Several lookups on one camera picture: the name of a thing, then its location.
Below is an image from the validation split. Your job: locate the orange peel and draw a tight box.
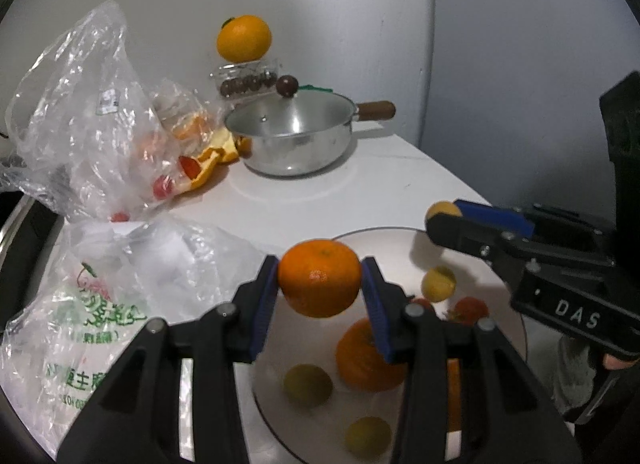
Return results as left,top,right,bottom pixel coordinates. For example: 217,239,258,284
192,126,253,192

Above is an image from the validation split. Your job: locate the grey refrigerator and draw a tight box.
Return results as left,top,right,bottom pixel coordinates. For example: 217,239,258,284
419,0,640,245

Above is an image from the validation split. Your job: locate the longan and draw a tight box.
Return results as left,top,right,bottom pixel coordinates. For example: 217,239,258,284
345,416,392,457
421,266,457,302
283,364,333,407
426,201,463,220

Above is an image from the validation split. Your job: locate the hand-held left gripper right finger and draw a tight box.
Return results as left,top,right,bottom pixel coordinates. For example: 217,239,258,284
361,256,583,464

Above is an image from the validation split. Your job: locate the clear plastic bag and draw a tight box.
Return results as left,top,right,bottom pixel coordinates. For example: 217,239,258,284
0,0,226,222

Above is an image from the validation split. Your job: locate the white plate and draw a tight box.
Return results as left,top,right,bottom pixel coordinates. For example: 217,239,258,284
250,228,528,462

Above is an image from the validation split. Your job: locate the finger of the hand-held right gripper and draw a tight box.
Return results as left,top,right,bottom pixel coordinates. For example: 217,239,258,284
454,199,618,267
425,211,531,290

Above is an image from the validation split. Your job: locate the large orange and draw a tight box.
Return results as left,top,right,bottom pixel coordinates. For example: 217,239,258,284
216,15,272,63

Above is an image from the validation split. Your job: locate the tangerine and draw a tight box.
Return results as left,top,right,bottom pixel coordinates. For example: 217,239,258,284
277,239,362,319
335,318,408,392
445,358,463,432

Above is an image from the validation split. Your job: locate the clear box of dark fruit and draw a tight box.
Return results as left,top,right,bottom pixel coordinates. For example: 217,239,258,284
210,59,281,102

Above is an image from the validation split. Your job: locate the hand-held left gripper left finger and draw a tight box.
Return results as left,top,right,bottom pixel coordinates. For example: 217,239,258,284
56,255,280,464

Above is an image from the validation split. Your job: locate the green printed plastic bag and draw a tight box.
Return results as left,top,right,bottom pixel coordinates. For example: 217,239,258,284
0,216,281,460

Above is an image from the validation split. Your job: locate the steel pot with lid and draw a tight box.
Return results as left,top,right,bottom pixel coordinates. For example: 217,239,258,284
223,75,397,177

